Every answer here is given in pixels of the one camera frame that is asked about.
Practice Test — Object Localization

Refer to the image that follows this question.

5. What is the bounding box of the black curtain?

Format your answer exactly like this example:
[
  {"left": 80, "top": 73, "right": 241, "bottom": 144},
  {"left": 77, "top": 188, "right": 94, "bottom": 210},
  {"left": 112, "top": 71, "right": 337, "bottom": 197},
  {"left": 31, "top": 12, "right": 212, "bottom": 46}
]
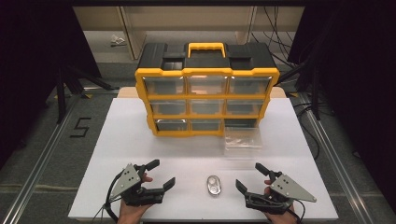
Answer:
[
  {"left": 0, "top": 0, "right": 103, "bottom": 164},
  {"left": 287, "top": 0, "right": 396, "bottom": 204}
]

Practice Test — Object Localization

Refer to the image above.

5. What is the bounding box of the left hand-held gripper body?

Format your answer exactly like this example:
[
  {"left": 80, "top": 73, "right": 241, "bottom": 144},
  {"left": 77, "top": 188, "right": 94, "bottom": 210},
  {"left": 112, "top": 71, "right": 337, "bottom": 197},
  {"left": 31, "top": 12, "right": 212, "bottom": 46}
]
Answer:
[{"left": 109, "top": 162, "right": 166, "bottom": 207}]

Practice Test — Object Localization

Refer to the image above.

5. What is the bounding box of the bundle of black hanging cables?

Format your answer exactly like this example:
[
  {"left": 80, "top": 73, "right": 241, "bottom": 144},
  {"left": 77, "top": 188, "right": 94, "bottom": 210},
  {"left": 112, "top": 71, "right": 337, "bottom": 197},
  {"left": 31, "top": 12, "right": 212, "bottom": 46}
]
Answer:
[{"left": 248, "top": 6, "right": 301, "bottom": 69}]

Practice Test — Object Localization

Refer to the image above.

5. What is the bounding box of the aluminium floor rail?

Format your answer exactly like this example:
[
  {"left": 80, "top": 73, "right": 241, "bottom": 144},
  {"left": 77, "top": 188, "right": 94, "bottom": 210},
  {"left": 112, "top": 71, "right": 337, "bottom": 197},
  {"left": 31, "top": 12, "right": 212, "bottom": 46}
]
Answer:
[
  {"left": 0, "top": 92, "right": 86, "bottom": 224},
  {"left": 297, "top": 92, "right": 387, "bottom": 224}
]

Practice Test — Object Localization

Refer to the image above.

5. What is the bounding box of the clear plastic drawer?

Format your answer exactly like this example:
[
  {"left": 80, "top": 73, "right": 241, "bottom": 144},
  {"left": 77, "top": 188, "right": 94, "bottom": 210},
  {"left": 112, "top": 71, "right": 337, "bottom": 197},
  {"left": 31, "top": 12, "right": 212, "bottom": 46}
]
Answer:
[{"left": 222, "top": 119, "right": 263, "bottom": 161}]

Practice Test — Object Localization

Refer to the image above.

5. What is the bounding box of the small oval silver metal tin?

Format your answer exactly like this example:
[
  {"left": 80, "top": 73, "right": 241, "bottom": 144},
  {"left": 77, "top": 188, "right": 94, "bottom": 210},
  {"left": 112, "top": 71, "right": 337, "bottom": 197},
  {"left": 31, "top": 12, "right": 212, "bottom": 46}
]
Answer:
[{"left": 205, "top": 175, "right": 222, "bottom": 197}]

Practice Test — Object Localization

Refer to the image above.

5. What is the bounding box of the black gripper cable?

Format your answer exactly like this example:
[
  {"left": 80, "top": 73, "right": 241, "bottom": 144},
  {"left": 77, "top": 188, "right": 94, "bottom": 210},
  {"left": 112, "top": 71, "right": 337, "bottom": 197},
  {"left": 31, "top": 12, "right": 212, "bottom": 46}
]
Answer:
[
  {"left": 286, "top": 199, "right": 306, "bottom": 224},
  {"left": 92, "top": 170, "right": 126, "bottom": 224}
]

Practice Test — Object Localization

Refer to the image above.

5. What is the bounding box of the black metal stand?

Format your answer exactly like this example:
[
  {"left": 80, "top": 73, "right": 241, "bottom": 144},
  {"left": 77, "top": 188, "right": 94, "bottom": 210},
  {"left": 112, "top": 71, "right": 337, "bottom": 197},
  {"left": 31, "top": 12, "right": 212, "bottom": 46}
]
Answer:
[
  {"left": 55, "top": 63, "right": 120, "bottom": 125},
  {"left": 276, "top": 57, "right": 322, "bottom": 121}
]

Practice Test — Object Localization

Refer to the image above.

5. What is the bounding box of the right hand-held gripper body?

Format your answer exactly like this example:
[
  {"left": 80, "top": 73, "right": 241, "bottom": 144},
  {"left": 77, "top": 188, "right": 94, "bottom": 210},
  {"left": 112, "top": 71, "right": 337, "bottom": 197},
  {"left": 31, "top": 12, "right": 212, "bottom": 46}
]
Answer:
[{"left": 244, "top": 170, "right": 318, "bottom": 216}]

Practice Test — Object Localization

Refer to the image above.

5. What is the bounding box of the person's right hand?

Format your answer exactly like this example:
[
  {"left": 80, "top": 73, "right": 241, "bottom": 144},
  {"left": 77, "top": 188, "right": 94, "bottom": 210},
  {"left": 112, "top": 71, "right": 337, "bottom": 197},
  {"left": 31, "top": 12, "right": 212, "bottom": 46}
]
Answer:
[{"left": 263, "top": 178, "right": 299, "bottom": 224}]

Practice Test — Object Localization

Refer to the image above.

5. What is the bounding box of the yellow and black drawer cabinet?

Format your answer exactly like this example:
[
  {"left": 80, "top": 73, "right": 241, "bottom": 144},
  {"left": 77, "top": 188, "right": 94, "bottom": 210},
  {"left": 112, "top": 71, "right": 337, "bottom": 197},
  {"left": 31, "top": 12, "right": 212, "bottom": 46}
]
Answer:
[{"left": 134, "top": 41, "right": 281, "bottom": 139}]

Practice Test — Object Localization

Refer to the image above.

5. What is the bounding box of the crumpled white paper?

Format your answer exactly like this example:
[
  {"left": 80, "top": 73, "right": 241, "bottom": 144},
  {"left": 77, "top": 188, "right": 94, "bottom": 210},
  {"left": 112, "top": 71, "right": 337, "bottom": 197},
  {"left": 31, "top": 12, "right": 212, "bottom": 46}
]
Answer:
[{"left": 109, "top": 34, "right": 127, "bottom": 48}]

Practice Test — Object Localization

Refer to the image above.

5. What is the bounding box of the set of clear cabinet drawers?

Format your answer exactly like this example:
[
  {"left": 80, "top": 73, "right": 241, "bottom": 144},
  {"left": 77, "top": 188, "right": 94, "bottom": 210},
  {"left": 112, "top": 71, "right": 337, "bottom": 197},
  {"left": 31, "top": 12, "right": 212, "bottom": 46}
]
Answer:
[{"left": 142, "top": 75, "right": 273, "bottom": 132}]

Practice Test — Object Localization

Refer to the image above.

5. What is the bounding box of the person's left hand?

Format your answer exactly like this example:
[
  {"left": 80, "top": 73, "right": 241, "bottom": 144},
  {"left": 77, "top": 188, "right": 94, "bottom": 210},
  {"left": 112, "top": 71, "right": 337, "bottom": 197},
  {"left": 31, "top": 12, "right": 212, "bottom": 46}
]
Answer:
[{"left": 117, "top": 173, "right": 154, "bottom": 224}]

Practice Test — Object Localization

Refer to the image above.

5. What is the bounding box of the beige wooden shelf unit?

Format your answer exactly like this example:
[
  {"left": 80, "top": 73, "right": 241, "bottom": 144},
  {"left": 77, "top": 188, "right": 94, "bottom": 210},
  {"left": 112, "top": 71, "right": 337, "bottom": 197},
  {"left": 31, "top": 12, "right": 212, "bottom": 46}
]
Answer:
[{"left": 72, "top": 6, "right": 305, "bottom": 61}]

